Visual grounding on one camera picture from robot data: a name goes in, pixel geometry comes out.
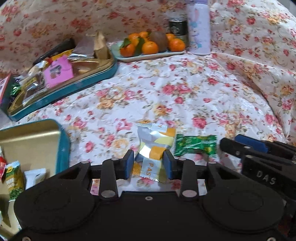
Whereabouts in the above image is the green yellow snack packet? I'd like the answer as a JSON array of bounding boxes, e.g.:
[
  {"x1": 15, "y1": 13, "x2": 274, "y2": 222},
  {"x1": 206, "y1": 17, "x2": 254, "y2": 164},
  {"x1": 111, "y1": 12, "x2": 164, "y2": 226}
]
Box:
[{"x1": 5, "y1": 161, "x2": 25, "y2": 201}]

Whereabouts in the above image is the green foil snack packet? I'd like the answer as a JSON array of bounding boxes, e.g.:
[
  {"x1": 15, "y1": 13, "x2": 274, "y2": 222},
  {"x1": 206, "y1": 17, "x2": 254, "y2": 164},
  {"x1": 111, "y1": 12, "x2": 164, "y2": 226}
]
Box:
[{"x1": 173, "y1": 134, "x2": 218, "y2": 158}]

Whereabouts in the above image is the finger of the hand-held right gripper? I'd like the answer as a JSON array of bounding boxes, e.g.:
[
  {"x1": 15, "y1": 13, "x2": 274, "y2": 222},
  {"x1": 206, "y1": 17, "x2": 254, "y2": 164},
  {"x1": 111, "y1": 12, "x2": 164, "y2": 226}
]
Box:
[
  {"x1": 234, "y1": 134, "x2": 296, "y2": 160},
  {"x1": 219, "y1": 137, "x2": 266, "y2": 161}
]

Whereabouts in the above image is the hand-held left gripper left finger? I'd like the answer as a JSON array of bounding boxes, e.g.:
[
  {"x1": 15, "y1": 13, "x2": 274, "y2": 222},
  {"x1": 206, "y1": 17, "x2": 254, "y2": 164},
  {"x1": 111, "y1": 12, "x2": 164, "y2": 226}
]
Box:
[{"x1": 55, "y1": 149, "x2": 135, "y2": 201}]

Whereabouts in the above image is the purple thermos bottle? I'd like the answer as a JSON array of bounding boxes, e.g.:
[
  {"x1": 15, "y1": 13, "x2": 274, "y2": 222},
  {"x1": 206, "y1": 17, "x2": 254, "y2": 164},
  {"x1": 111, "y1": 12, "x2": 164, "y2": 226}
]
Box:
[{"x1": 186, "y1": 0, "x2": 211, "y2": 55}]

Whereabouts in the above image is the teal tin tray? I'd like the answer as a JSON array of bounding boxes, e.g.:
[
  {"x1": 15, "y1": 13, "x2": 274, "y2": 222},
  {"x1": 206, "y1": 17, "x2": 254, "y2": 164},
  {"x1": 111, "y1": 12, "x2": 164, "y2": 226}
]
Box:
[{"x1": 8, "y1": 50, "x2": 118, "y2": 121}]

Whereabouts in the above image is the silver brown snack packet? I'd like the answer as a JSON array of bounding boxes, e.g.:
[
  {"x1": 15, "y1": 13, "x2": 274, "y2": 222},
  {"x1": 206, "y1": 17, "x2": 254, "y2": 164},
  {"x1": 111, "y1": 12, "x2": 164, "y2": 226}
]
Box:
[{"x1": 69, "y1": 37, "x2": 95, "y2": 61}]

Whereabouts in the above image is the floral sofa cover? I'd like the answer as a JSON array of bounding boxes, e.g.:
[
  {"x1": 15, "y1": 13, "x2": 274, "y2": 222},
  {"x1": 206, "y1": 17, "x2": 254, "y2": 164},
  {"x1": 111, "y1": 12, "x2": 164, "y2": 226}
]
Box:
[{"x1": 0, "y1": 0, "x2": 296, "y2": 209}]

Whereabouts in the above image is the long white snack packet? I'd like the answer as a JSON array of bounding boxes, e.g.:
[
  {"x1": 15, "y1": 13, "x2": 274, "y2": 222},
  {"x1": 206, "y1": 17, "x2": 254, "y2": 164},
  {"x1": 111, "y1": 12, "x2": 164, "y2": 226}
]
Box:
[{"x1": 24, "y1": 168, "x2": 47, "y2": 190}]

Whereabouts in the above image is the dark coffee can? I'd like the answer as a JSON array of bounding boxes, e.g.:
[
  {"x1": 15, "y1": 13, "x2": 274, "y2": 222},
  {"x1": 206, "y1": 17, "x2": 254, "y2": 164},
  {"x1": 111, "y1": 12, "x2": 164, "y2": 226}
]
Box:
[{"x1": 168, "y1": 17, "x2": 188, "y2": 44}]

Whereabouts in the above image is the white silver snack packet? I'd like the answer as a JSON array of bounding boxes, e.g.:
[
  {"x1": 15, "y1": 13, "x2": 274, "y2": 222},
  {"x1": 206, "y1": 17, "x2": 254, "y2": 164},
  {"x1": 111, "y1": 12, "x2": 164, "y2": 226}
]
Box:
[{"x1": 20, "y1": 60, "x2": 50, "y2": 93}]

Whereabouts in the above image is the white fruit plate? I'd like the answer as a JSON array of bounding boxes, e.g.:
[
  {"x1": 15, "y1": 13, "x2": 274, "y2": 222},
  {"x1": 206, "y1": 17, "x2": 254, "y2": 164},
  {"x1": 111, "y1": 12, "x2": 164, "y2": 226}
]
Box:
[{"x1": 110, "y1": 40, "x2": 186, "y2": 62}]

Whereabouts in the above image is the small green foil candy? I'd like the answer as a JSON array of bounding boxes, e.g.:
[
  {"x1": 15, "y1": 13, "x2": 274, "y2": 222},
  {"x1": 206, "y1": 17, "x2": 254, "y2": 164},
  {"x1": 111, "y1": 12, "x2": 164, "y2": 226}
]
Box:
[{"x1": 10, "y1": 83, "x2": 22, "y2": 96}]

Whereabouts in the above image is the gold paper bag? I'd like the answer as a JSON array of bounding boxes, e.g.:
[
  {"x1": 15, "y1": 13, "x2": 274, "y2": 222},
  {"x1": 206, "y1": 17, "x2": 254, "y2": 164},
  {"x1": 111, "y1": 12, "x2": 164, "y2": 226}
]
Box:
[{"x1": 93, "y1": 31, "x2": 111, "y2": 59}]

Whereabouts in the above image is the red white snack packet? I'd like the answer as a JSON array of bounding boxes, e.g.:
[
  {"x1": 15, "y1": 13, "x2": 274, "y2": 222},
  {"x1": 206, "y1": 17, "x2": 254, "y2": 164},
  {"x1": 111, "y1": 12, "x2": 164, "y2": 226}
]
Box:
[{"x1": 0, "y1": 156, "x2": 7, "y2": 182}]

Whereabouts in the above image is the brown kiwi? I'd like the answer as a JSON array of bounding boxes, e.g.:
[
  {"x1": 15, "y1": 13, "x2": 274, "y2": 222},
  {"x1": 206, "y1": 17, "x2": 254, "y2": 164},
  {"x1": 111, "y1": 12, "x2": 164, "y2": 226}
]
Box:
[{"x1": 149, "y1": 31, "x2": 169, "y2": 52}]

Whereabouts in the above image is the pile of tangerines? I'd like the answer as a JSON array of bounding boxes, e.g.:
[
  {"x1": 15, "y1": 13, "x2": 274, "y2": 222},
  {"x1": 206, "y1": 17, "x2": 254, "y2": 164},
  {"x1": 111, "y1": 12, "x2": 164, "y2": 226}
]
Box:
[{"x1": 119, "y1": 31, "x2": 186, "y2": 57}]

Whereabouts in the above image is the yellow white snack packet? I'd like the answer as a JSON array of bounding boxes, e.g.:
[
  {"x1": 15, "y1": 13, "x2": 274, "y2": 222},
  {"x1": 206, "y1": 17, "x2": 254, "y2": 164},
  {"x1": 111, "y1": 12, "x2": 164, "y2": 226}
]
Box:
[{"x1": 134, "y1": 121, "x2": 176, "y2": 184}]

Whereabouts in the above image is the teal tin box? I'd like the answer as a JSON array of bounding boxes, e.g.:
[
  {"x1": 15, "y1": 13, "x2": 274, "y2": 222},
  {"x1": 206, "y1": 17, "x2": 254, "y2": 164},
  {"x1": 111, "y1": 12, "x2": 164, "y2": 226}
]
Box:
[{"x1": 0, "y1": 119, "x2": 71, "y2": 234}]

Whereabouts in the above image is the pink snack packet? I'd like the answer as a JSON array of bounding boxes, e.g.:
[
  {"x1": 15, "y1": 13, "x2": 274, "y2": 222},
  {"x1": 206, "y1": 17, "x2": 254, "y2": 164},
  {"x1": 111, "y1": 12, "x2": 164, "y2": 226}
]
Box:
[{"x1": 43, "y1": 57, "x2": 74, "y2": 88}]

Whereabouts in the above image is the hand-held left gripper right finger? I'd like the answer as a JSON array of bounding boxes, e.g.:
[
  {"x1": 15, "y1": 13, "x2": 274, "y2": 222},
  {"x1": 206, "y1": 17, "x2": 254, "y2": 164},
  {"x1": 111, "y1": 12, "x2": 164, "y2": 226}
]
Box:
[{"x1": 163, "y1": 149, "x2": 243, "y2": 202}]

